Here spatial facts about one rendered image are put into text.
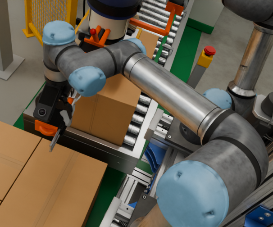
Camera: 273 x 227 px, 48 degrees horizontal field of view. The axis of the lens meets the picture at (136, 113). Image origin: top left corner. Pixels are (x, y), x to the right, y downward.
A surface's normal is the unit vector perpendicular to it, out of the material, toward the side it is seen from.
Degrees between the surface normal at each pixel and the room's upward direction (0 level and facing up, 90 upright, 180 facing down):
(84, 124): 90
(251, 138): 12
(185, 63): 0
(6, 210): 0
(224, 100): 8
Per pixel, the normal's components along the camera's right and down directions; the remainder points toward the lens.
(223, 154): 0.05, -0.77
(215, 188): 0.35, -0.38
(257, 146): 0.43, -0.56
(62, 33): 0.22, -0.61
